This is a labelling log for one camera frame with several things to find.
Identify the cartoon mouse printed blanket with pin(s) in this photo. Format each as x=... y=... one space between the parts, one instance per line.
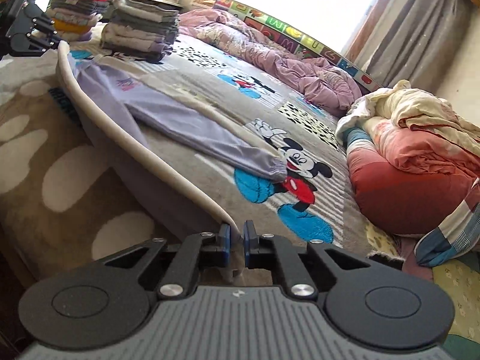
x=56 y=157

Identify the red pink rolled quilt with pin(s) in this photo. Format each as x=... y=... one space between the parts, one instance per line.
x=405 y=183

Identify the striped plaid pillow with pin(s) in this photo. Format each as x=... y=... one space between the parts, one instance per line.
x=450 y=232

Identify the purple duvet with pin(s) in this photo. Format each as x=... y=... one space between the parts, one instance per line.
x=285 y=67

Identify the stack of grey folded clothes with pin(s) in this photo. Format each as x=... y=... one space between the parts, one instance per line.
x=142 y=30

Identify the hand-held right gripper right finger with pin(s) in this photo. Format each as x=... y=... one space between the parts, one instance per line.
x=247 y=245

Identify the yellow floral sheet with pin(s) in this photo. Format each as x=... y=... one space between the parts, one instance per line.
x=461 y=292

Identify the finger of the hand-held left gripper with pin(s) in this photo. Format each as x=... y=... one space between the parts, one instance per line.
x=32 y=44
x=37 y=20

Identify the lavender fleece pants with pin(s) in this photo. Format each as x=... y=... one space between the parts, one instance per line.
x=168 y=116

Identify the stack of colourful folded clothes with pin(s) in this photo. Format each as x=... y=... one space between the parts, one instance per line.
x=75 y=11

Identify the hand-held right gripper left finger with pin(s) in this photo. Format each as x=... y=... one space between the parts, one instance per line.
x=225 y=245

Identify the grey curtain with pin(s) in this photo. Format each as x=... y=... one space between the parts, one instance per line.
x=408 y=33

